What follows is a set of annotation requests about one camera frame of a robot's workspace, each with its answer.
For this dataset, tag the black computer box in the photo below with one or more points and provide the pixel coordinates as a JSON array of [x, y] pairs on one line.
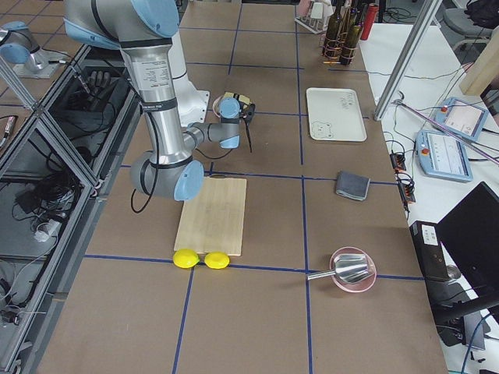
[[429, 251]]

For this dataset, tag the cream bear tray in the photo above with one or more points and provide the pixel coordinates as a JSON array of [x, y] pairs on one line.
[[334, 115]]

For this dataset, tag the yellow lemon half left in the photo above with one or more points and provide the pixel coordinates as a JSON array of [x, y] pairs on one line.
[[185, 258]]

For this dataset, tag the dark wine bottle left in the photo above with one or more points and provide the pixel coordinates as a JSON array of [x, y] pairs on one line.
[[333, 35]]

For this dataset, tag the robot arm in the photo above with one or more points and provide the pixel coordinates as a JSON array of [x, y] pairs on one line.
[[147, 35], [20, 48]]

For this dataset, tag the grey folded cloth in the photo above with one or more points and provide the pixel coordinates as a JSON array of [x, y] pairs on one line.
[[352, 186]]

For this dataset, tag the bread slice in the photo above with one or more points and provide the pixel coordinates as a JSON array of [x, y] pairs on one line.
[[242, 99]]

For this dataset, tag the dark wine bottle right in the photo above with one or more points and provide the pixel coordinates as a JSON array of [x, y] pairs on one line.
[[352, 34]]

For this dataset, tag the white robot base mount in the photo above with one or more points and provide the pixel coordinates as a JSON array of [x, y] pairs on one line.
[[191, 103]]

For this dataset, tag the yellow lemon half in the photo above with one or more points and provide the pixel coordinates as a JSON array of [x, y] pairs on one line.
[[185, 258], [217, 260]]

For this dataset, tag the aluminium frame post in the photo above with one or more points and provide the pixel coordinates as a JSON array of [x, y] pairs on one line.
[[415, 37]]

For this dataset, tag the teach pendant near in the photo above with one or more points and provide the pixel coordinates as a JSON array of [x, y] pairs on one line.
[[442, 156]]

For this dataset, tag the dark wine bottle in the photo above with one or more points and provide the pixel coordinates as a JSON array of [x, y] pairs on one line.
[[333, 35], [352, 34]]

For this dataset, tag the copper wire bottle rack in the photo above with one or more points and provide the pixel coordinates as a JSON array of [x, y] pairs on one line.
[[339, 50]]

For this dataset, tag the yellow lemon half right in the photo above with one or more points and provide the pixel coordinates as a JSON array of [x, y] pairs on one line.
[[217, 260]]

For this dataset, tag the teach pendant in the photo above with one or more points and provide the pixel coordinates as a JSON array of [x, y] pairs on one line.
[[442, 156], [462, 118]]

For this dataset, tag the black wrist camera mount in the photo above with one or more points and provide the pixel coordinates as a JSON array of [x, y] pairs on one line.
[[248, 112]]

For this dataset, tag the red bottle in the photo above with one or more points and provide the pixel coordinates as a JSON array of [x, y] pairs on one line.
[[368, 20]]

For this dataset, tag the teach pendant far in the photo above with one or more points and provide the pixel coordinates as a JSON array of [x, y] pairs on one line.
[[462, 118]]

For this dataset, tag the black monitor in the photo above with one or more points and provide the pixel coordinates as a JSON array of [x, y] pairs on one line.
[[469, 233]]

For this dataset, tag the pink bowl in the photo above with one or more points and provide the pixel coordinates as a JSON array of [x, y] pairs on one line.
[[363, 285]]

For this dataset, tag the white round plate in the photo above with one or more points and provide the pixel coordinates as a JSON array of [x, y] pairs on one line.
[[215, 106]]

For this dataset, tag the wooden cutting board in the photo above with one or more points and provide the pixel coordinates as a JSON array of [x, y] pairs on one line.
[[213, 220]]

